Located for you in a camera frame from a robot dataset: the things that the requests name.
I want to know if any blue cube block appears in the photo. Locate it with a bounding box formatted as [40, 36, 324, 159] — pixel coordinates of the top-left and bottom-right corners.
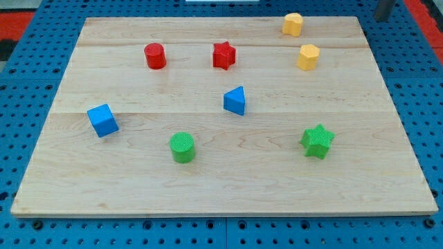
[87, 104, 119, 138]

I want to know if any yellow hexagon block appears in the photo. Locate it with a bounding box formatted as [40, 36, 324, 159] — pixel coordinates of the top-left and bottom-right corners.
[296, 44, 320, 71]

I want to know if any red cylinder block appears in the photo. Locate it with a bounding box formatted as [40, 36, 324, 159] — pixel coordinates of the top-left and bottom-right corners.
[144, 43, 167, 70]

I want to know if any red star block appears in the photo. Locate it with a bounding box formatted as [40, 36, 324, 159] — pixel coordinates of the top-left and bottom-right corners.
[213, 41, 236, 71]

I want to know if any green cylinder block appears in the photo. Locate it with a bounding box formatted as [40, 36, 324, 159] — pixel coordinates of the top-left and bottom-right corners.
[170, 131, 195, 163]

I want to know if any blue triangle block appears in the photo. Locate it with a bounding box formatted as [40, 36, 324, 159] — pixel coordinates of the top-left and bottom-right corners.
[223, 86, 246, 116]

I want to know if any wooden board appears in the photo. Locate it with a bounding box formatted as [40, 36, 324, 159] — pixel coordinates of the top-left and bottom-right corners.
[10, 17, 437, 218]

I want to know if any green star block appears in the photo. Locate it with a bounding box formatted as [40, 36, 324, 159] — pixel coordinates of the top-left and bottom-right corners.
[300, 124, 335, 159]

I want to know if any yellow heart block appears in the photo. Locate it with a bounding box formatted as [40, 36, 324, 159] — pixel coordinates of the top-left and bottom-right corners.
[282, 12, 304, 37]

